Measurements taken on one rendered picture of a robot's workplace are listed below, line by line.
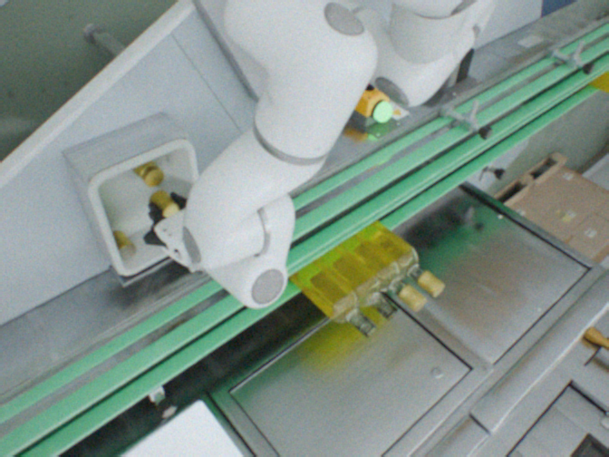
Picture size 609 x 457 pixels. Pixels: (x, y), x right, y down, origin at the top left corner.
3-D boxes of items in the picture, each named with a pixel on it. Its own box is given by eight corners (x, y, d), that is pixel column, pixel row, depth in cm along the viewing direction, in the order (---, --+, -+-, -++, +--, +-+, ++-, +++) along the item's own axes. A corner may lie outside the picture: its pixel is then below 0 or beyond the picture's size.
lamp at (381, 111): (370, 121, 114) (380, 127, 113) (372, 103, 111) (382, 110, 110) (383, 113, 117) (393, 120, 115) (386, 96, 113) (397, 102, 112)
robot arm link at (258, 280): (240, 216, 58) (305, 194, 64) (194, 186, 66) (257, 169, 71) (246, 323, 65) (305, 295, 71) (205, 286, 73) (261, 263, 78)
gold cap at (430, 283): (415, 286, 106) (431, 300, 104) (418, 276, 104) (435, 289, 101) (426, 277, 108) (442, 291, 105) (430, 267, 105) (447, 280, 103)
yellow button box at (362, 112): (342, 112, 118) (365, 128, 115) (344, 83, 113) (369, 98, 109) (363, 102, 122) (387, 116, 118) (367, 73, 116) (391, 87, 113)
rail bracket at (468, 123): (435, 116, 122) (482, 142, 115) (441, 88, 117) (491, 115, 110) (446, 110, 124) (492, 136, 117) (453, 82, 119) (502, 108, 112)
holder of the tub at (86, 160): (106, 267, 97) (126, 294, 93) (61, 150, 77) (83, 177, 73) (186, 226, 105) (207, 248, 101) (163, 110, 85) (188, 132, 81)
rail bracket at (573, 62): (541, 57, 144) (586, 77, 137) (551, 32, 139) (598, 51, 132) (549, 53, 146) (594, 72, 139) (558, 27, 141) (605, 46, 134)
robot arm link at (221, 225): (305, 91, 56) (255, 206, 72) (198, 111, 48) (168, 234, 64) (350, 149, 53) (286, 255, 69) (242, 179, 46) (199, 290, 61)
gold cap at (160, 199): (146, 195, 85) (159, 209, 83) (165, 186, 87) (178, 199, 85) (150, 210, 88) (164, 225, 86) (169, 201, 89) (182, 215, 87)
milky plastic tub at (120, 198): (99, 252, 93) (121, 282, 88) (60, 151, 77) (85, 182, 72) (183, 209, 101) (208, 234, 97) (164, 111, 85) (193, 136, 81)
